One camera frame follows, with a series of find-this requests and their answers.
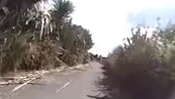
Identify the tall spiky flax plants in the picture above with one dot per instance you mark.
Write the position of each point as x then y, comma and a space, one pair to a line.
12, 23

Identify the row of green trees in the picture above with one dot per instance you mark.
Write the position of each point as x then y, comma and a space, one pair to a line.
76, 45

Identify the grey asphalt path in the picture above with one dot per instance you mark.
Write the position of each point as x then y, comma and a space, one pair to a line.
69, 89

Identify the row of dark bushes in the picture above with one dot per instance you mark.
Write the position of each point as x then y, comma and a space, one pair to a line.
149, 72

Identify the fallen dry stalks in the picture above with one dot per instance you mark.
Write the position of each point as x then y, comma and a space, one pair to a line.
20, 80

